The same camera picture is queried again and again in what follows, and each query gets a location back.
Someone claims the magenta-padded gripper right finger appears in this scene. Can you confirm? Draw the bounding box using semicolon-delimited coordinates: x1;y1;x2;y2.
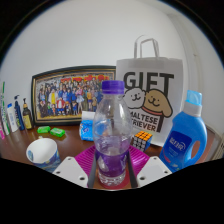
126;145;173;190

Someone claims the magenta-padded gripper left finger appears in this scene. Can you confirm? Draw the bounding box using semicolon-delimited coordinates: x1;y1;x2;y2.
52;146;98;190

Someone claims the clear purple-capped water bottle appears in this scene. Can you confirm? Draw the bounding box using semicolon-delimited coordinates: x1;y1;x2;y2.
92;79;134;188

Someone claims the colourful puzzle cube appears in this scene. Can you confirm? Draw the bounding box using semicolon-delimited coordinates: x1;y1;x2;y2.
130;130;154;153

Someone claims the blue patterned paper cup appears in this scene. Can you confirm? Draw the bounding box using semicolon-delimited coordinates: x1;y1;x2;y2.
25;137;62;174

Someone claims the blue detergent bottle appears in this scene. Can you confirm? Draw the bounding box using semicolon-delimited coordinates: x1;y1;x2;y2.
159;89;208;173

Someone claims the flat round red coaster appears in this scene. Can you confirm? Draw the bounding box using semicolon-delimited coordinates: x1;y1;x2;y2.
94;178;131;191

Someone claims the blue tissue pack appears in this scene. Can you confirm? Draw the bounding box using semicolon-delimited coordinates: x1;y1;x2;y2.
79;110;98;142

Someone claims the amber pump bottle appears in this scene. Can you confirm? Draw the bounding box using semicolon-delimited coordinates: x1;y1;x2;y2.
21;97;34;131

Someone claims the white printed paper bag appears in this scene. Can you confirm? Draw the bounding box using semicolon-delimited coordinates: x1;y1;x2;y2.
115;34;184;148

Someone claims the framed group photo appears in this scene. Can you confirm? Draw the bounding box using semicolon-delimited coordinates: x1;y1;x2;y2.
30;65;117;127

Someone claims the dark blue pump bottle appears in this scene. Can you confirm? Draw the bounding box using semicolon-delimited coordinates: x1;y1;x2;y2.
13;94;26;132

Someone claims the white blue-capped lotion bottle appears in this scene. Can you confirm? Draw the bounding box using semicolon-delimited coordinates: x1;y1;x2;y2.
6;102;20;133

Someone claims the white green shuttlecock tube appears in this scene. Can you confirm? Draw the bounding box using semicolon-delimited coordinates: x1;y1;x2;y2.
0;81;11;136

